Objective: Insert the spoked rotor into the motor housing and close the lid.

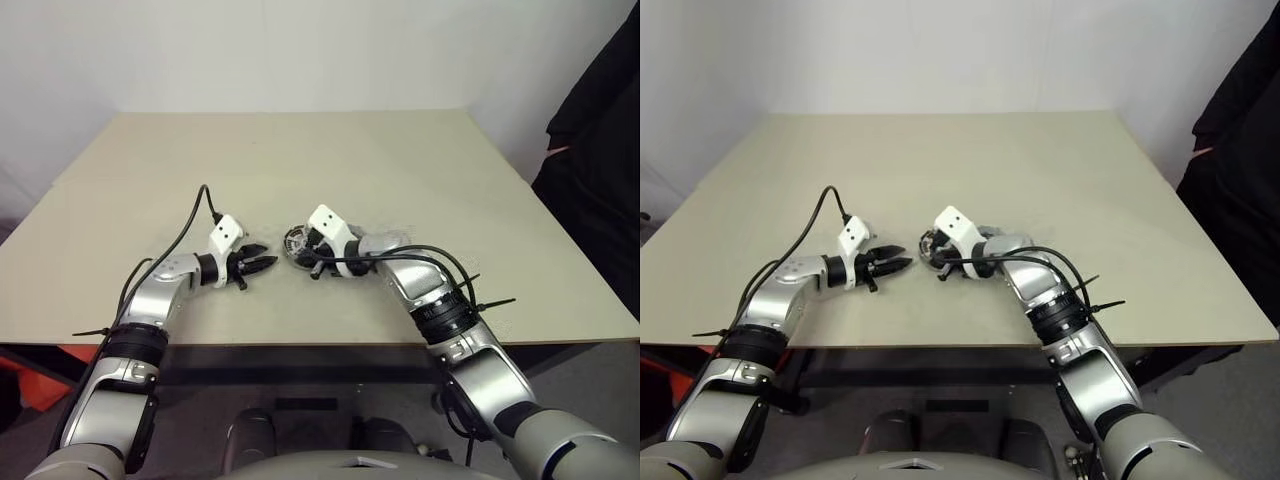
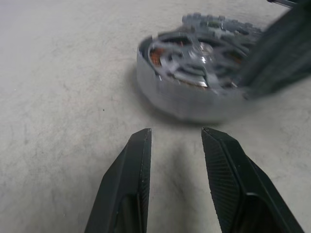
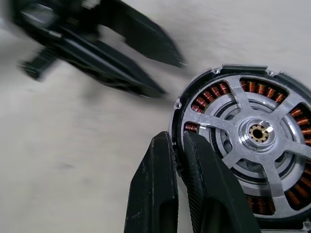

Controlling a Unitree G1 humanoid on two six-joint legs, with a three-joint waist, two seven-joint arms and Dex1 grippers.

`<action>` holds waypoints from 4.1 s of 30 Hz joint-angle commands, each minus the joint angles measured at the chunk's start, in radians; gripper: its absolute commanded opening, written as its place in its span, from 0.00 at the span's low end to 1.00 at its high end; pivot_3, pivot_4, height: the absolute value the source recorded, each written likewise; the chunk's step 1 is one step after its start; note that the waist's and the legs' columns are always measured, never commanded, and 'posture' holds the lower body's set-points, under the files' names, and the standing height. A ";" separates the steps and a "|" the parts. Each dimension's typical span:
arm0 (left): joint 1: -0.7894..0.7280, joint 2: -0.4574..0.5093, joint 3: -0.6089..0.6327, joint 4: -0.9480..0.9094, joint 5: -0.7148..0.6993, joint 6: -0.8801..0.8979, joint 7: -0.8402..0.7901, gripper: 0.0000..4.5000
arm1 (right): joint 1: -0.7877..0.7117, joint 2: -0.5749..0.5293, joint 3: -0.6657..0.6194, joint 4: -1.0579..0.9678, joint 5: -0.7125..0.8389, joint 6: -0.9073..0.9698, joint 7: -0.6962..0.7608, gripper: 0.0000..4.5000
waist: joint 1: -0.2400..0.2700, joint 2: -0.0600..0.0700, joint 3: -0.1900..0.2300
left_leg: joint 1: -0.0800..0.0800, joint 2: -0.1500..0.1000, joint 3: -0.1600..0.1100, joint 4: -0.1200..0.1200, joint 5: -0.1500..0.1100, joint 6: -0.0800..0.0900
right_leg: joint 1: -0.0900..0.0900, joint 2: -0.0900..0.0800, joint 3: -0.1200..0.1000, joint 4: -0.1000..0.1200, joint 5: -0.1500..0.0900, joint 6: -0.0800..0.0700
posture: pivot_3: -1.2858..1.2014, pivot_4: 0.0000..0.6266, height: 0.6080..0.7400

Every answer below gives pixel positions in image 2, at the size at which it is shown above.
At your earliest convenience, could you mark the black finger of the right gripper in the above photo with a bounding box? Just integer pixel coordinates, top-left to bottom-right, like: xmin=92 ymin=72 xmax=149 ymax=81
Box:
xmin=239 ymin=0 xmax=311 ymax=100

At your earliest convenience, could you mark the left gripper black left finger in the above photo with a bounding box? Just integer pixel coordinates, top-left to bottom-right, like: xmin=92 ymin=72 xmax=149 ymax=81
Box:
xmin=84 ymin=128 xmax=153 ymax=233

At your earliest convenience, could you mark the silver disc part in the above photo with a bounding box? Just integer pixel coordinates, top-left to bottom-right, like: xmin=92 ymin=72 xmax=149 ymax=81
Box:
xmin=136 ymin=29 xmax=258 ymax=123

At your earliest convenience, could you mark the gray toothed motor cover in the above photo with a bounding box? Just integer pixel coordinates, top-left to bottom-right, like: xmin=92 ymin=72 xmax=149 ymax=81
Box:
xmin=181 ymin=14 xmax=264 ymax=37

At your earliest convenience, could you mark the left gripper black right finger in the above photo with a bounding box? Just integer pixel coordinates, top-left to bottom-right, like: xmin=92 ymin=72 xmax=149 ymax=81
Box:
xmin=201 ymin=127 xmax=306 ymax=233

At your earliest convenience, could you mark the motor stator with copper windings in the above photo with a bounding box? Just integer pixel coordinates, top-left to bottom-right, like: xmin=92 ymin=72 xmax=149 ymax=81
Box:
xmin=148 ymin=41 xmax=246 ymax=90

